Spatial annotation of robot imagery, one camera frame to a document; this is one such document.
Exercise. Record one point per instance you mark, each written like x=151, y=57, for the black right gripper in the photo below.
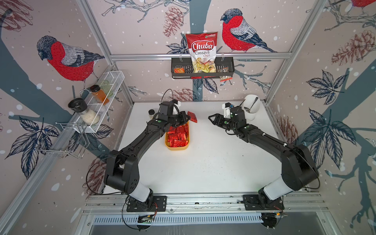
x=217, y=117

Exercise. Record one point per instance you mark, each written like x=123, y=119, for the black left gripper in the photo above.
x=182, y=114

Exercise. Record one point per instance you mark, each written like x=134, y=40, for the red foil tea bag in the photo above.
x=192, y=116
x=173, y=143
x=178, y=133

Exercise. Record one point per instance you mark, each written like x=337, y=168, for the yellow plastic storage box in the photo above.
x=176, y=149

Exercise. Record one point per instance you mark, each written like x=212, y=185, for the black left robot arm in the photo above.
x=122, y=168

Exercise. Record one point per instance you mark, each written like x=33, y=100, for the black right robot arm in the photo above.
x=298, y=167

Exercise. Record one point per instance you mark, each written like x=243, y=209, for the black cap spice jar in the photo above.
x=151, y=113

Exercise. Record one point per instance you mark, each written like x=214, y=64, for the metal spoon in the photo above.
x=248, y=109

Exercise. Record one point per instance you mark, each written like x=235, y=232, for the white utensil cup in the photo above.
x=249, y=99

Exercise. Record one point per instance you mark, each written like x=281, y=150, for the orange spice bottle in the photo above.
x=99, y=94

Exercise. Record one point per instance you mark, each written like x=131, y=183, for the green item on shelf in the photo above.
x=106, y=86

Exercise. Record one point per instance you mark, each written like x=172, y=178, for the Chuba cassava chips bag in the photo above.
x=202, y=49

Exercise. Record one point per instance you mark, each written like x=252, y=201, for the black lid rice jar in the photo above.
x=87, y=115

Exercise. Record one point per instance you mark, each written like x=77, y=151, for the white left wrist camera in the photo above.
x=176, y=103

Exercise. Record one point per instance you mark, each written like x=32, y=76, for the black wall basket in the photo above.
x=185, y=68

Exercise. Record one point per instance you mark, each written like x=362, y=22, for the white wire wall shelf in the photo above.
x=116, y=78

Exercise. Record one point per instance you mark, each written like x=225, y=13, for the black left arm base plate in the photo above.
x=152, y=204

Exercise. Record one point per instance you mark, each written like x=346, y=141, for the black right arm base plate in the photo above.
x=255, y=202

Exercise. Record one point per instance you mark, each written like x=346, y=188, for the chrome wire rack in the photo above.
x=64, y=139

